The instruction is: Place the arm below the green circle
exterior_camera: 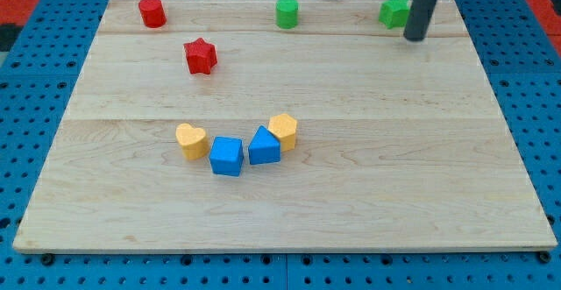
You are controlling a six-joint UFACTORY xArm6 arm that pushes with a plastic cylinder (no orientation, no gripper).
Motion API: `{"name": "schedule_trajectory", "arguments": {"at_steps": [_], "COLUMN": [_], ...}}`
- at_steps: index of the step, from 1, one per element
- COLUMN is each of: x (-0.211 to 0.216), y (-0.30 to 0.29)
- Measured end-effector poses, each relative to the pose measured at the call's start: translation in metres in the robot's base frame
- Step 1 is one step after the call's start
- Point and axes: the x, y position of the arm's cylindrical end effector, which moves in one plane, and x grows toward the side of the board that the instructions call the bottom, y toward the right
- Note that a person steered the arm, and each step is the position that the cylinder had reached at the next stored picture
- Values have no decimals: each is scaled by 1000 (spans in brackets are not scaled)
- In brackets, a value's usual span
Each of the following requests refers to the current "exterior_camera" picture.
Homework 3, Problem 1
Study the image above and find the light wooden board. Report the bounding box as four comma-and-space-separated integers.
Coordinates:
13, 0, 557, 254

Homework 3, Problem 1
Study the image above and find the red cylinder block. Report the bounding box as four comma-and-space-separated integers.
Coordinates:
138, 0, 167, 28

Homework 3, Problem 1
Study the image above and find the yellow heart block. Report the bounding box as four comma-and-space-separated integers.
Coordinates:
175, 123, 209, 160

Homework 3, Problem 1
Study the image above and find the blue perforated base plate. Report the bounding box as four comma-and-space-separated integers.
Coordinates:
1, 0, 560, 289

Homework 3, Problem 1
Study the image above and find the blue triangle block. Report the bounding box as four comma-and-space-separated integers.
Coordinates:
248, 126, 281, 165

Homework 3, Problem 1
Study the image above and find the grey cylindrical robot arm stick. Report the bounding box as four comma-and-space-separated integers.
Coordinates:
403, 0, 437, 42

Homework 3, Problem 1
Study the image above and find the green cylinder block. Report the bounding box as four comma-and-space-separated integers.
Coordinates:
275, 0, 299, 29

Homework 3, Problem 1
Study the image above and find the blue cube block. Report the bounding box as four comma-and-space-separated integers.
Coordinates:
209, 136, 244, 177

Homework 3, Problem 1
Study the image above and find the green star block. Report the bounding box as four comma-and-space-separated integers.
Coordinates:
378, 0, 410, 29

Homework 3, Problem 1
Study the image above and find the red star block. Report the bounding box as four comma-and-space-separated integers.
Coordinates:
183, 38, 217, 74

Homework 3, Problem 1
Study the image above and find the yellow hexagon block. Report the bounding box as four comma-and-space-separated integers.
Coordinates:
268, 113, 298, 152

